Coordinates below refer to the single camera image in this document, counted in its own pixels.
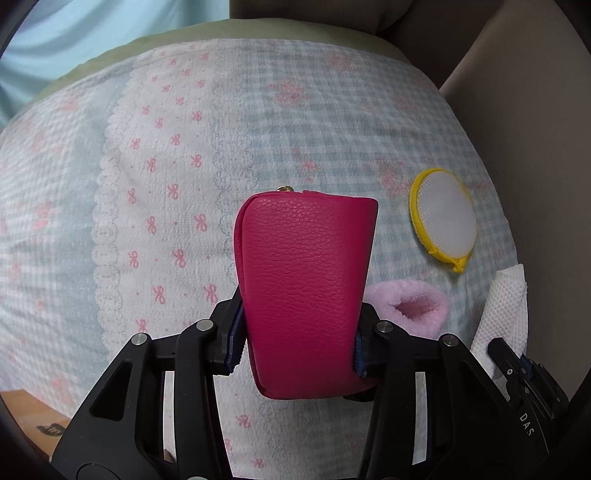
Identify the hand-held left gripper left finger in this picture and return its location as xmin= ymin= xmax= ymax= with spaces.
xmin=52 ymin=287 xmax=246 ymax=480

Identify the olive green bed sheet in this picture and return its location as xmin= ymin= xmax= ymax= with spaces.
xmin=34 ymin=18 xmax=408 ymax=103

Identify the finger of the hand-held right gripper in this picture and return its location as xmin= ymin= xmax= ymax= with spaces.
xmin=488 ymin=337 xmax=568 ymax=412

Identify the pink fluffy sock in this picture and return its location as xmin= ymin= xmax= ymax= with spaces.
xmin=367 ymin=281 xmax=451 ymax=340

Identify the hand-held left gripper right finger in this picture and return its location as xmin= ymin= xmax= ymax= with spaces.
xmin=352 ymin=302 xmax=548 ymax=480

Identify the white embossed paper towel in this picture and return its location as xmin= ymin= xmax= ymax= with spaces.
xmin=470 ymin=264 xmax=528 ymax=387

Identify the brown cardboard box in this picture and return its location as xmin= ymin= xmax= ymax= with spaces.
xmin=0 ymin=389 xmax=71 ymax=463

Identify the light blue curtain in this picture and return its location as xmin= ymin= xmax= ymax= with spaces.
xmin=0 ymin=0 xmax=232 ymax=134

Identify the magenta leather zip pouch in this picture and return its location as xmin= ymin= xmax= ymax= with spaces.
xmin=233 ymin=185 xmax=379 ymax=400

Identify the checked bow-print blanket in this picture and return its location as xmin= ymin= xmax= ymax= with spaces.
xmin=0 ymin=37 xmax=520 ymax=480

